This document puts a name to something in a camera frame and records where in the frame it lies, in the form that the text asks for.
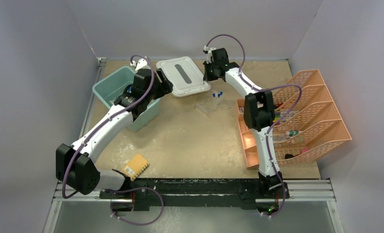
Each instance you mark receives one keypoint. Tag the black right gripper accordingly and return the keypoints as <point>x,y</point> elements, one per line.
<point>207,77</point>

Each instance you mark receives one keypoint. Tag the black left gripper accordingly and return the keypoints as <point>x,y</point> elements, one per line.
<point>164,87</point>

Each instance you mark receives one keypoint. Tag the white plastic bin lid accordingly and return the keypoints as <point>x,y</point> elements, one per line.
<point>186,77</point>

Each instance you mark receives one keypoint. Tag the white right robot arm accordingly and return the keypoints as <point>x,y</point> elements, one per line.
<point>258,110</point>

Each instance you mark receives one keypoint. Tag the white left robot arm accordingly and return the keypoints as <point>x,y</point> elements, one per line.
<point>133,104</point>

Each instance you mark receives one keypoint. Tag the clear plastic tube rack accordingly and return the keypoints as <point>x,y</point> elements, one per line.
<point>206,104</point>

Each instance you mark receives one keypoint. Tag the teal plastic bin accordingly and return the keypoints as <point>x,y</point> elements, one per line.
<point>110,87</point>

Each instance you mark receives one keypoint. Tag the orange mesh file rack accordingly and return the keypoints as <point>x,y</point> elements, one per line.
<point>313,128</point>

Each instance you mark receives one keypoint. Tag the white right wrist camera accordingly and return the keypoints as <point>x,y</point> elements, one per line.
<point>207,49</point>

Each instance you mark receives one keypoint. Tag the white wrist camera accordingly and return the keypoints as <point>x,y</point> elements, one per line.
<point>140,64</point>
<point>207,49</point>

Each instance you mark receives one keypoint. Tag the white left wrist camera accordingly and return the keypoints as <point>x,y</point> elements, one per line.
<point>140,64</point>

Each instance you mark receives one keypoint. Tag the aluminium table edge rail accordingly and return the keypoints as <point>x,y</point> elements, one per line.
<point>88,115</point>

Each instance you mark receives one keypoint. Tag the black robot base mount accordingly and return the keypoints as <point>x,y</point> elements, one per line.
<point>245,193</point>

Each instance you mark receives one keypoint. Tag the aluminium front frame rail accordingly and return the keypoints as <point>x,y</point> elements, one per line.
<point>306,190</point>

